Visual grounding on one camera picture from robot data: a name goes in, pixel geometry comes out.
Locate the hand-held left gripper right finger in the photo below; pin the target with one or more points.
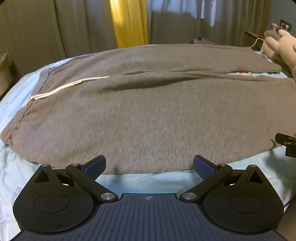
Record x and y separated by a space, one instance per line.
203 168

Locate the black wall socket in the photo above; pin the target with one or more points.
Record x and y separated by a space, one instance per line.
284 22

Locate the yellow curtain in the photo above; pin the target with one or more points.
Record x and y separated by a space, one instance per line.
130 25

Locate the dark wooden shelf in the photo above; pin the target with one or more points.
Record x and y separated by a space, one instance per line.
253 36

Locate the light blue bed sheet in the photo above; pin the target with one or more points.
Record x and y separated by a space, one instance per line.
148 182

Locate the pink cloth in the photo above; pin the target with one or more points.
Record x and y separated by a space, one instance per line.
241 73

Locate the beige plush toy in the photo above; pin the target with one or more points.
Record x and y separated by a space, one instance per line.
285 46

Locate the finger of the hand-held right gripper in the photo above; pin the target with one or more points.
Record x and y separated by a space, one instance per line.
286 141

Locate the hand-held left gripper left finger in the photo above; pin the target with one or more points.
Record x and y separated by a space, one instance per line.
96 168

